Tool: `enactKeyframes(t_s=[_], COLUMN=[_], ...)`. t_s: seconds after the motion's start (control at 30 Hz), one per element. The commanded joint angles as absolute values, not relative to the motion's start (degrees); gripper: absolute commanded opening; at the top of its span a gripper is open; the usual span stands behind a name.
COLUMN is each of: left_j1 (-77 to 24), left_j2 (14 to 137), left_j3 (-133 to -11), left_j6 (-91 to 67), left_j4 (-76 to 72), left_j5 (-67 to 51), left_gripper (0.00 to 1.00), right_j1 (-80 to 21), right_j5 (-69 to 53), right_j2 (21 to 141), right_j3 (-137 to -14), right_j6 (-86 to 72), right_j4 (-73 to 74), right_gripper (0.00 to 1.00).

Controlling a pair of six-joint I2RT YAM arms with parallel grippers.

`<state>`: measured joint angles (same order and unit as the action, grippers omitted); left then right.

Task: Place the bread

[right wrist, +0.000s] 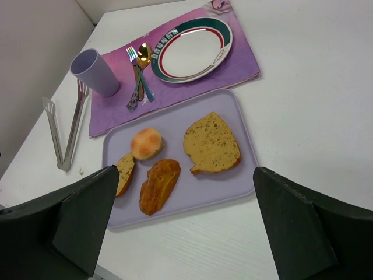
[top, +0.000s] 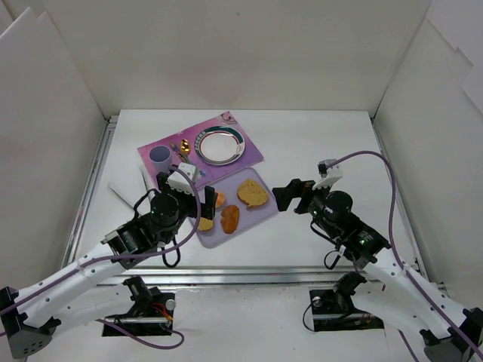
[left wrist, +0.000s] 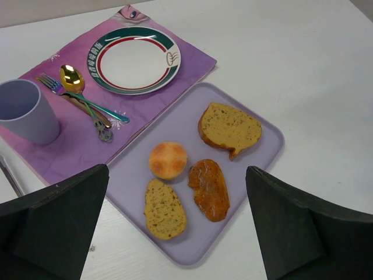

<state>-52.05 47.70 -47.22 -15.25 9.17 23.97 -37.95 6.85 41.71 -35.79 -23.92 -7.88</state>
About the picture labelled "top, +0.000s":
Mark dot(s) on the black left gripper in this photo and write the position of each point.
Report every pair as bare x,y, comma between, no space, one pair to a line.
187,197

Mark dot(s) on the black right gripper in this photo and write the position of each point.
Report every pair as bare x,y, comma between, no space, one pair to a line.
302,197

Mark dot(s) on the round bread bun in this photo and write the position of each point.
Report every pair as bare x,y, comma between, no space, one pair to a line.
220,199

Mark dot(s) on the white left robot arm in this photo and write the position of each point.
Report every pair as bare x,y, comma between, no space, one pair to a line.
31,317

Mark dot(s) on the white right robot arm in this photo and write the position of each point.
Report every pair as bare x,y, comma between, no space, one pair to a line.
383,284

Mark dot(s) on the small oval bread slice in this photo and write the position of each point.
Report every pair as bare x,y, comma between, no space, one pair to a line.
205,224

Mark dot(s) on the large toast slice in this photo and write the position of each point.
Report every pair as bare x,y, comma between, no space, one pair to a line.
253,194

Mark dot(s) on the lavender tray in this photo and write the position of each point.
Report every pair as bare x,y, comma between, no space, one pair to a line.
248,216

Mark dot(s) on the purple cup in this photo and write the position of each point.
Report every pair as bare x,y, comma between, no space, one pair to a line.
160,158

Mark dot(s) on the gold fork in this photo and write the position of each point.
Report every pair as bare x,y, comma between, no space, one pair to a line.
176,149

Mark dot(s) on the gold spoon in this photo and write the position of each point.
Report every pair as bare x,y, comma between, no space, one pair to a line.
185,147

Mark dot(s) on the brown glazed pastry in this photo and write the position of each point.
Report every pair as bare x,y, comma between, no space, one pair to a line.
229,219

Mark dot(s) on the white plate green rim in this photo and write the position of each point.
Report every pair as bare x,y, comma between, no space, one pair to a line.
219,145

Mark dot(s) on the purple placemat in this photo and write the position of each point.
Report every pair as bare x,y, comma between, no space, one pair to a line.
206,173

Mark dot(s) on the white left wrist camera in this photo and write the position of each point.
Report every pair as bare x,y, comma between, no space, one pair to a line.
182,178

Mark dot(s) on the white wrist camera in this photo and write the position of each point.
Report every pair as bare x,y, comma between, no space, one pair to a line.
182,178
329,172

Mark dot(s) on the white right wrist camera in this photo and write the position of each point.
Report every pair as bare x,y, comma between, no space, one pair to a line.
329,172

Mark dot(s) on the aluminium frame rail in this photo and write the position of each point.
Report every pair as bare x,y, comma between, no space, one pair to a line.
281,250

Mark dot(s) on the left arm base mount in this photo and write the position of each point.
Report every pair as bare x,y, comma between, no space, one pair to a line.
152,313

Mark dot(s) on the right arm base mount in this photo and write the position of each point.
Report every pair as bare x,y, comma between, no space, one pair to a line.
332,310

